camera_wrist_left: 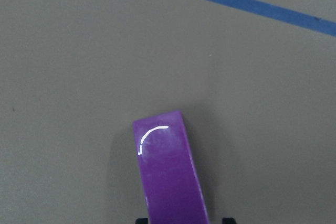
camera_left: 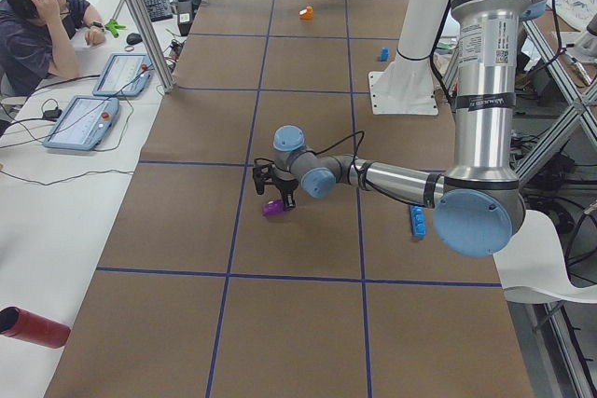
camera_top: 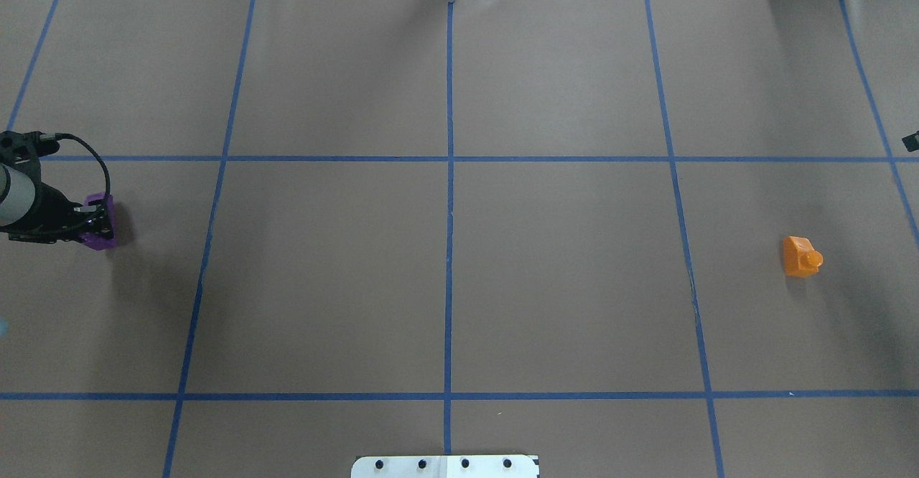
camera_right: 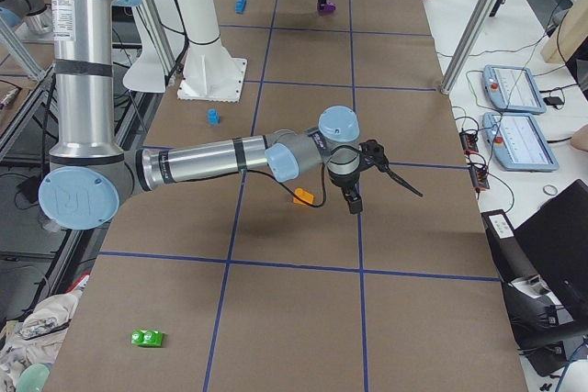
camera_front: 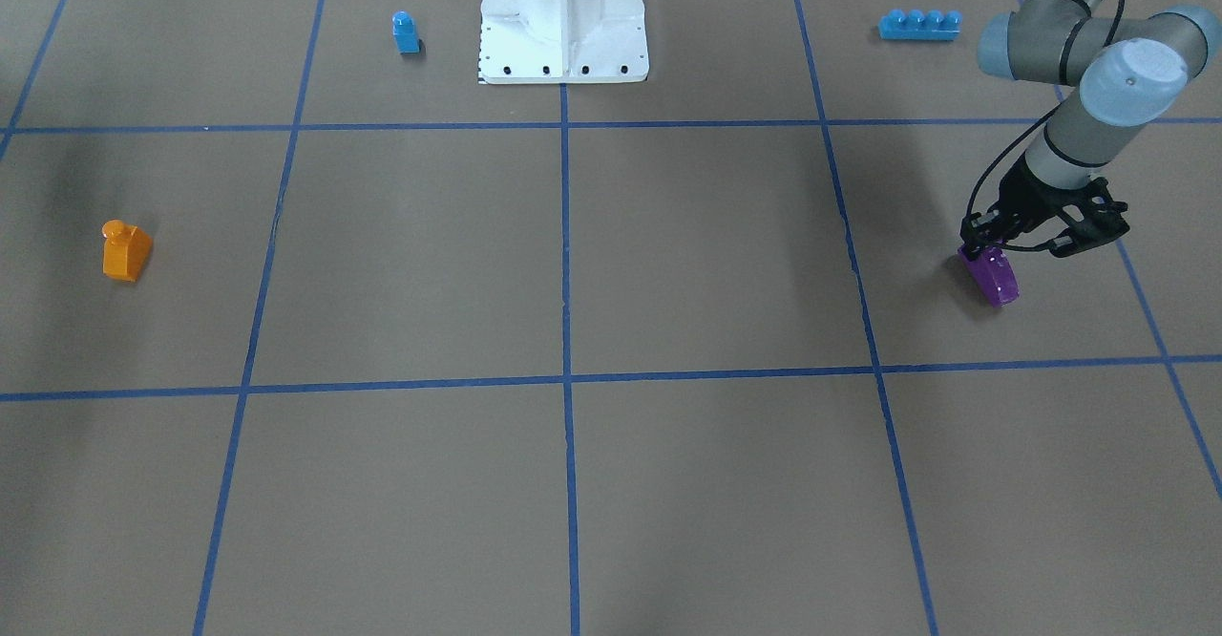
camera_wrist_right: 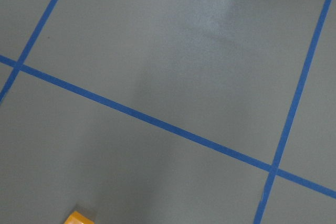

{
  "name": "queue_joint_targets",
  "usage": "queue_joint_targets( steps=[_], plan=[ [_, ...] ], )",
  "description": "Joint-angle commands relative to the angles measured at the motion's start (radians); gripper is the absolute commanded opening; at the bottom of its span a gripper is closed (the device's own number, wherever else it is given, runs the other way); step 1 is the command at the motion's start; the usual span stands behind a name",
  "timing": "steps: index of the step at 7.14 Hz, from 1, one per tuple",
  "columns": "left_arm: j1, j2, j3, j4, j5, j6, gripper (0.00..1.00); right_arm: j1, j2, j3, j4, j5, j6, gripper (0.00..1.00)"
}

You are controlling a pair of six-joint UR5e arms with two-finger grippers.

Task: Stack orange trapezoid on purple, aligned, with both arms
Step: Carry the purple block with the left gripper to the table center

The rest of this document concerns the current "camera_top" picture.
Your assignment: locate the orange trapezoid block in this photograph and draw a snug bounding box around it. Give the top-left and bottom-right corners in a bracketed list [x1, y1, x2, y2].
[781, 235, 824, 278]

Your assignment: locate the white metal base plate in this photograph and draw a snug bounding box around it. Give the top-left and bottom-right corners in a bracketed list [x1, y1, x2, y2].
[350, 454, 541, 477]

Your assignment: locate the black camera cable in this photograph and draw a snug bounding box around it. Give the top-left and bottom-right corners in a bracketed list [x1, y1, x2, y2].
[40, 132, 112, 210]

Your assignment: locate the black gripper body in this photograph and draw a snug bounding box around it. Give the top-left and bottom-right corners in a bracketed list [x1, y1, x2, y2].
[27, 184, 99, 243]

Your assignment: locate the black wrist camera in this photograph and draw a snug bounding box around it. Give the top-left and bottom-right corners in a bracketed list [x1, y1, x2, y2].
[1, 131, 62, 179]

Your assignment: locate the purple trapezoid block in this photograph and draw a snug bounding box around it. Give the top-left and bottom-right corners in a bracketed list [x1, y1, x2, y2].
[78, 192, 117, 251]

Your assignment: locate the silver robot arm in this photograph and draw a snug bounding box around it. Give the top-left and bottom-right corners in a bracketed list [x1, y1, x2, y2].
[1, 164, 116, 251]

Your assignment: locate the brown paper table cover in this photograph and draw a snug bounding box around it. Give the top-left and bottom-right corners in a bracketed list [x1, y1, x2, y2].
[2, 0, 917, 477]

